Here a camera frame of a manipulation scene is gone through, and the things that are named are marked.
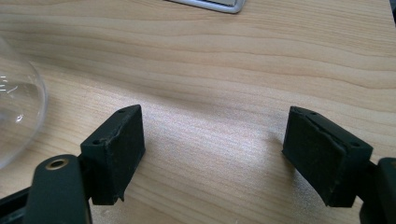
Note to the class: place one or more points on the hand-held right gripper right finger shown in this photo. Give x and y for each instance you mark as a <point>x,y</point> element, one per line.
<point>323,155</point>

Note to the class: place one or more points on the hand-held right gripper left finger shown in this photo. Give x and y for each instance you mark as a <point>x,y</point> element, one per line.
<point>116,155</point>

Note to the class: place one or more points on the clear wine glass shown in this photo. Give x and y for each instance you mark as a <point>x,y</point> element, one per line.
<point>18,102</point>

